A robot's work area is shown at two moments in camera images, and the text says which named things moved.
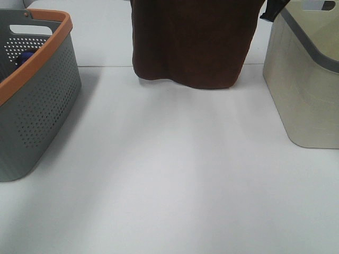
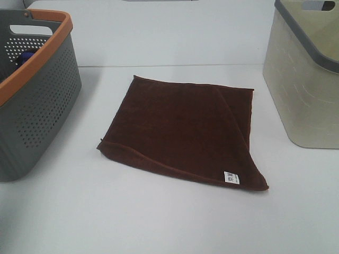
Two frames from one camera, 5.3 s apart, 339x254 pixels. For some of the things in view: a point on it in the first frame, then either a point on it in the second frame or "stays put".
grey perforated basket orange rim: (39, 83) stays put
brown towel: (203, 44) to (201, 130)
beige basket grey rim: (301, 67) stays put
